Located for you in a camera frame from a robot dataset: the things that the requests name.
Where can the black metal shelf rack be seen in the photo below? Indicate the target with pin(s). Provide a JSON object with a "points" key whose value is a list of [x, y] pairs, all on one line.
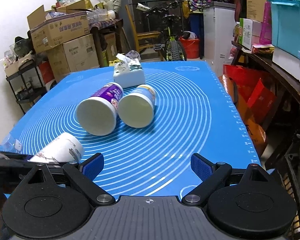
{"points": [[24, 91]]}

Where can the green black bicycle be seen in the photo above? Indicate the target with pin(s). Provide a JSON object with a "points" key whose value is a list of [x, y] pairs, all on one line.
{"points": [[166, 40]]}

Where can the teal plastic storage bin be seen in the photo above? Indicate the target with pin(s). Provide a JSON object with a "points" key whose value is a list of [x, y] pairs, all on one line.
{"points": [[285, 25]]}

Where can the red paper bag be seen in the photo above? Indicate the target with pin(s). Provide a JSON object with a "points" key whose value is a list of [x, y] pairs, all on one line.
{"points": [[250, 92]]}

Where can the top cardboard box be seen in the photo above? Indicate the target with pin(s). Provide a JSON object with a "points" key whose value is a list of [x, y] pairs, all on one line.
{"points": [[49, 33]]}

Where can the dark wooden side table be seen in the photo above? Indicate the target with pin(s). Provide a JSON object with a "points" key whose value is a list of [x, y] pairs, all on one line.
{"points": [[283, 120]]}

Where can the green white carton box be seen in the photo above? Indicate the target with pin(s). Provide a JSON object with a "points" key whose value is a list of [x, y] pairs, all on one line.
{"points": [[249, 32]]}

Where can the wooden chair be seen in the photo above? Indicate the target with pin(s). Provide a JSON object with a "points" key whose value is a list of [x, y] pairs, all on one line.
{"points": [[142, 32]]}

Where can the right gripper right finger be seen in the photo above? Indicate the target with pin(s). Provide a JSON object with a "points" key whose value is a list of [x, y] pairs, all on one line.
{"points": [[213, 177]]}

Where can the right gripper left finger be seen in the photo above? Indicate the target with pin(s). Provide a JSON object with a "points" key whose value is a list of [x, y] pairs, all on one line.
{"points": [[81, 176]]}

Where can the blue silicone baking mat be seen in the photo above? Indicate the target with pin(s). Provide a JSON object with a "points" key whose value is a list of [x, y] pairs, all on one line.
{"points": [[147, 133]]}

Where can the light blue paper cup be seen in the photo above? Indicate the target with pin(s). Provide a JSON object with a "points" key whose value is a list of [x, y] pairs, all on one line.
{"points": [[137, 108]]}

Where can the purple paper cup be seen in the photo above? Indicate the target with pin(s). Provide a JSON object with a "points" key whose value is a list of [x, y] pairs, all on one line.
{"points": [[98, 113]]}

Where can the white tissue box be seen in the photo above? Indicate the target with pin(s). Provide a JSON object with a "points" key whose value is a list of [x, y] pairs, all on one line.
{"points": [[128, 72]]}

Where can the red bucket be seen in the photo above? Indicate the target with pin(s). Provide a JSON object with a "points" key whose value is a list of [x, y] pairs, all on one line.
{"points": [[191, 47]]}

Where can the lower cardboard box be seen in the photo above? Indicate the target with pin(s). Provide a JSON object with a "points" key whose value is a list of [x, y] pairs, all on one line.
{"points": [[73, 56]]}

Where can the white chest freezer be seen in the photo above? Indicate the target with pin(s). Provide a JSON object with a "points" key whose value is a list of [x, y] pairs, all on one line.
{"points": [[219, 24]]}

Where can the clear plastic cup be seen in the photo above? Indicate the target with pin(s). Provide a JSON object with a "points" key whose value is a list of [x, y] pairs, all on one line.
{"points": [[10, 144]]}

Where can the white paper cup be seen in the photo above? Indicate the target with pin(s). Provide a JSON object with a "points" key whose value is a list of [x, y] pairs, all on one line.
{"points": [[63, 149]]}

